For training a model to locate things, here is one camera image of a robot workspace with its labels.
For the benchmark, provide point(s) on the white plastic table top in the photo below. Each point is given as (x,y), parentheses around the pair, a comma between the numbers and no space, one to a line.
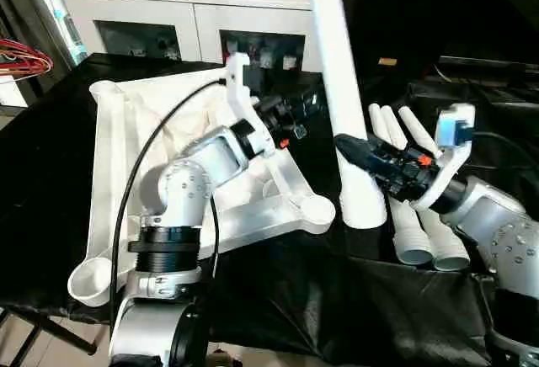
(126,131)

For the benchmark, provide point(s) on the white plastic table leg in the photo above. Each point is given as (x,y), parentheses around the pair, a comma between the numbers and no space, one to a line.
(408,232)
(341,72)
(417,131)
(450,245)

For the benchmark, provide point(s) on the black plastic table mat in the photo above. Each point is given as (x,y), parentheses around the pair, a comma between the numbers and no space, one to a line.
(50,148)

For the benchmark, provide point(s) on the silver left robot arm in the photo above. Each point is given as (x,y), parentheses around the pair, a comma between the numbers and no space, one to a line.
(181,199)

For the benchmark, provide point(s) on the small tan tag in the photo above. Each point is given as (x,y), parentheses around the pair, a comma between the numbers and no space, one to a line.
(386,61)

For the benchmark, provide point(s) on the white glass-door cabinet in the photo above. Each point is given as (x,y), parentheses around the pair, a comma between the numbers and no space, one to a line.
(152,5)

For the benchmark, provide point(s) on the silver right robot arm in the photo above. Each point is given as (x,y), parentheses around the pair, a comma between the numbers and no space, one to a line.
(505,241)

